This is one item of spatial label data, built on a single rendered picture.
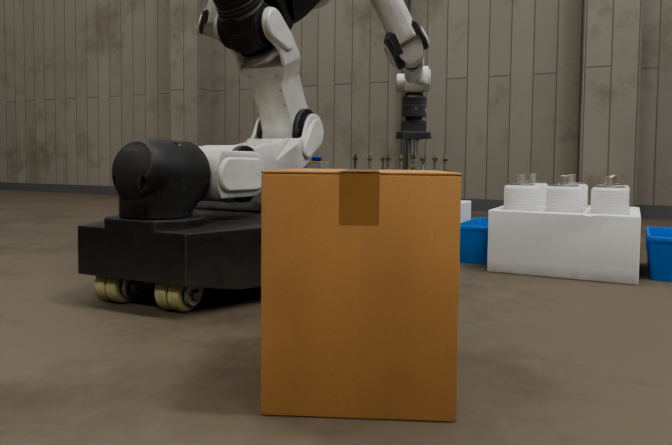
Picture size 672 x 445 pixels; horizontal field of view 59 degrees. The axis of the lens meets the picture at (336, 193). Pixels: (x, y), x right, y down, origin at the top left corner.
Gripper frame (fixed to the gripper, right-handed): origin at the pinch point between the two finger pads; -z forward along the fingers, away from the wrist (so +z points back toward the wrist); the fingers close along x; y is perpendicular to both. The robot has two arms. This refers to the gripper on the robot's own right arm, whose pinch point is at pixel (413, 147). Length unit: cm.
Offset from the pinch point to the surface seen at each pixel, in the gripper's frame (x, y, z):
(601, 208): -41, 56, -17
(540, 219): -26, 51, -21
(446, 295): 22, 142, -22
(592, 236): -38, 58, -25
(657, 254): -57, 57, -30
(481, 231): -15.9, 31.7, -26.6
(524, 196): -24, 46, -15
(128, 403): 61, 135, -37
